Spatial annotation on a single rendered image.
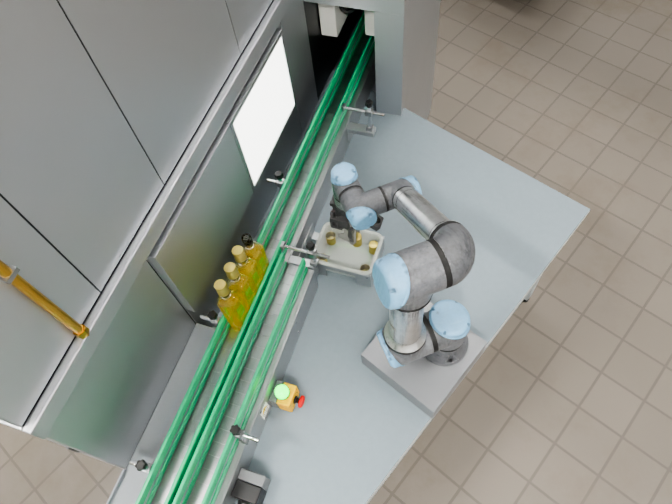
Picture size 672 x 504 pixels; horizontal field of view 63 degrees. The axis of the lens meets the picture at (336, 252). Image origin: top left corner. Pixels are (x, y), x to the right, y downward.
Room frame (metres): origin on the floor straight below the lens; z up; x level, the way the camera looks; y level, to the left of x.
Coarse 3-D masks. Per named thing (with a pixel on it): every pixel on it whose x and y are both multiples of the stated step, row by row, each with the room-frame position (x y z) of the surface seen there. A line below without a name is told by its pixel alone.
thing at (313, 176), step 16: (368, 48) 1.85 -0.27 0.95; (352, 80) 1.66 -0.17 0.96; (352, 96) 1.65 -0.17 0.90; (336, 112) 1.51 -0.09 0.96; (336, 128) 1.48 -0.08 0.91; (320, 160) 1.31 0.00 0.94; (304, 192) 1.17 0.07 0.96; (304, 208) 1.15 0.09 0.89; (288, 224) 1.04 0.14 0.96; (288, 240) 1.01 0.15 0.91; (256, 304) 0.77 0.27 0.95; (240, 336) 0.67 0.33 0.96; (224, 368) 0.58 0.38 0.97; (208, 416) 0.45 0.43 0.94; (192, 448) 0.37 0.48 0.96; (176, 480) 0.29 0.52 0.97
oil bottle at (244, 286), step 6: (240, 276) 0.80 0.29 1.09; (246, 276) 0.80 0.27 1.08; (228, 282) 0.79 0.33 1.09; (240, 282) 0.78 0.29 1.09; (246, 282) 0.79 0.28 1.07; (234, 288) 0.77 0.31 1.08; (240, 288) 0.77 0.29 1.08; (246, 288) 0.78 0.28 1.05; (252, 288) 0.80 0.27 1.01; (240, 294) 0.77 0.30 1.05; (246, 294) 0.77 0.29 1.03; (252, 294) 0.79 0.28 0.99; (246, 300) 0.76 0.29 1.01; (252, 300) 0.78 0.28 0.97
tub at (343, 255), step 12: (324, 228) 1.08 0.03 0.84; (324, 240) 1.06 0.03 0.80; (336, 240) 1.07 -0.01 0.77; (372, 240) 1.02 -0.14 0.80; (324, 252) 1.03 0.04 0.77; (336, 252) 1.02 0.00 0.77; (348, 252) 1.01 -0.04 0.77; (360, 252) 1.00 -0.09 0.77; (324, 264) 0.94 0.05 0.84; (336, 264) 0.93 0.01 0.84; (348, 264) 0.96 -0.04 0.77; (360, 264) 0.95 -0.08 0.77; (372, 264) 0.91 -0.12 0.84
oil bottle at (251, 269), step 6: (252, 258) 0.86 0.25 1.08; (246, 264) 0.84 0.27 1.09; (252, 264) 0.84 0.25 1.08; (240, 270) 0.83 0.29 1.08; (246, 270) 0.82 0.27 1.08; (252, 270) 0.83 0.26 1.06; (258, 270) 0.85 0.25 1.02; (252, 276) 0.82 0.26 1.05; (258, 276) 0.84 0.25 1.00; (252, 282) 0.81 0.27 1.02; (258, 282) 0.83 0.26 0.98; (258, 288) 0.82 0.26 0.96
